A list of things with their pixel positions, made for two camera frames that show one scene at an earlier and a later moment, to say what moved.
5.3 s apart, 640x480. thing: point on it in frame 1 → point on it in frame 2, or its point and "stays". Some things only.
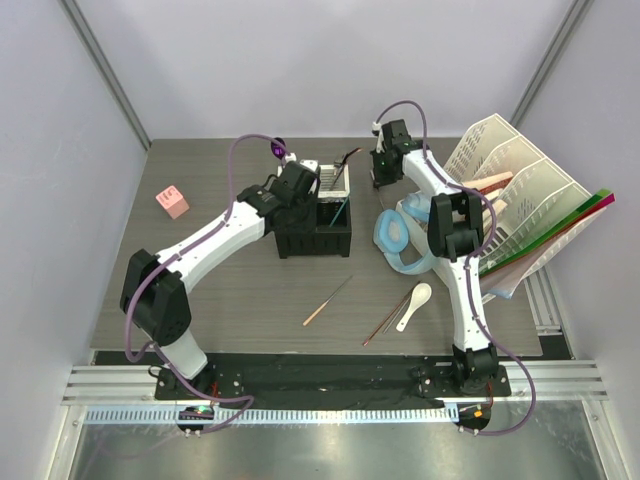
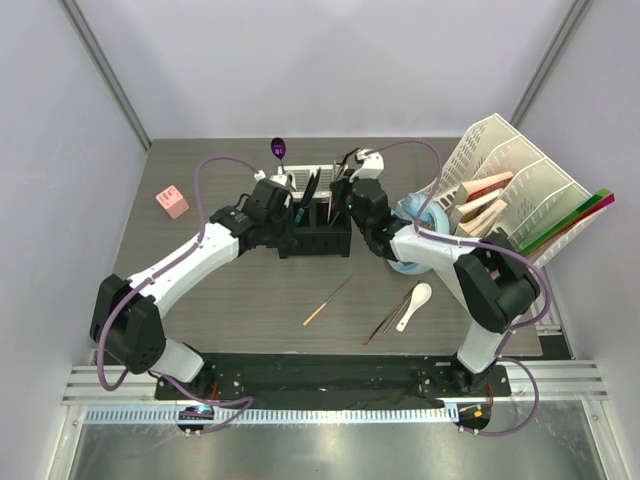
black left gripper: x=311 y=200 → x=286 y=238
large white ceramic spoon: x=420 y=295 stays
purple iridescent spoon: x=277 y=150 stays
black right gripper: x=377 y=177 → x=340 y=188
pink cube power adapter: x=172 y=200 stays
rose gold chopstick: x=306 y=322 stays
